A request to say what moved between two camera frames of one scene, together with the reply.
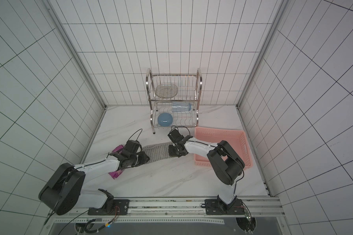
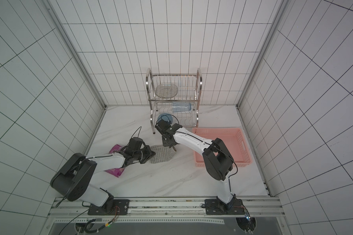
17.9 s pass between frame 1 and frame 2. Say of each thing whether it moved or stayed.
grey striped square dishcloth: stayed
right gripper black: moved
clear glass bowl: stayed
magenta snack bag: stayed
